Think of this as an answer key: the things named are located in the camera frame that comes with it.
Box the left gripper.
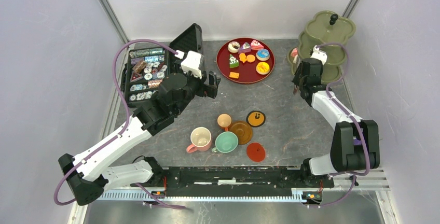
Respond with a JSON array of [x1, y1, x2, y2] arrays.
[[174, 60, 221, 116]]

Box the pink roll cake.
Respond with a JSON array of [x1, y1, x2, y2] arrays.
[[289, 47, 298, 64]]

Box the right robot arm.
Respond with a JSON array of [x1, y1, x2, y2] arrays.
[[293, 58, 380, 187]]

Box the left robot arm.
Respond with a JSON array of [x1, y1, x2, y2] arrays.
[[58, 71, 221, 206]]

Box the orange square cracker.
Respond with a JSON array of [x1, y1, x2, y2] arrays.
[[229, 72, 240, 79]]

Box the red round tray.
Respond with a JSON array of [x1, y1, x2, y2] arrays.
[[215, 37, 276, 84]]

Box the orange bear cookie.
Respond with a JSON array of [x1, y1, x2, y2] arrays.
[[239, 53, 247, 63]]

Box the white chocolate donut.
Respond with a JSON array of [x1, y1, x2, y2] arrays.
[[227, 41, 241, 53]]

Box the small orange cup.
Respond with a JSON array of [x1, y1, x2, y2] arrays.
[[217, 114, 232, 131]]

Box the round orange cookie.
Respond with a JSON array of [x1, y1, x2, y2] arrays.
[[246, 54, 256, 63]]

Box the purple triangle cake slice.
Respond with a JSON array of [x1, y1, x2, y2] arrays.
[[238, 42, 252, 53]]

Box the yellow frosted donut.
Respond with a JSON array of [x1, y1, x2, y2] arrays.
[[256, 62, 271, 75]]

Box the blue frosted donut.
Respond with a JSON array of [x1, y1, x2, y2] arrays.
[[256, 49, 270, 61]]

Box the green three-tier stand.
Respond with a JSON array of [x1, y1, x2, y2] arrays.
[[287, 10, 356, 83]]

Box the pink strawberry cake slice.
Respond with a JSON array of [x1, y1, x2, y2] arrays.
[[250, 39, 265, 51]]

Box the orange smiley coaster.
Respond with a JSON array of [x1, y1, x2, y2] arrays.
[[246, 110, 266, 128]]

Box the pink mug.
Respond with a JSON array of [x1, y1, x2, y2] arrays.
[[186, 127, 212, 153]]

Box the brown saucer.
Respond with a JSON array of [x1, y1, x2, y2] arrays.
[[228, 121, 253, 145]]

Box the mint green cup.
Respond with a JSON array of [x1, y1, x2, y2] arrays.
[[211, 131, 238, 153]]

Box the black open case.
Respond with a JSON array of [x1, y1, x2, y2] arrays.
[[120, 23, 203, 108]]

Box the red round coaster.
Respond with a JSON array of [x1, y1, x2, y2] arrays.
[[246, 142, 266, 162]]

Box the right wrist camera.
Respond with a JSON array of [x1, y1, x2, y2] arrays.
[[310, 46, 328, 65]]

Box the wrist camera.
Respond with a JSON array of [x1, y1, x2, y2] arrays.
[[181, 51, 204, 79], [310, 46, 328, 65]]

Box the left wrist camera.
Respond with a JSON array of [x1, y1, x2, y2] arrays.
[[181, 51, 204, 79]]

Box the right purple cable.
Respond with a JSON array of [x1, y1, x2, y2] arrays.
[[306, 42, 372, 208]]

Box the purple cable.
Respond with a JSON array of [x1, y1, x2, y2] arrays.
[[53, 39, 188, 210], [306, 42, 372, 208]]

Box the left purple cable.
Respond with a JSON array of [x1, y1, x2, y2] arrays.
[[53, 39, 188, 210]]

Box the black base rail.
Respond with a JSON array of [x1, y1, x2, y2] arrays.
[[141, 157, 335, 198]]

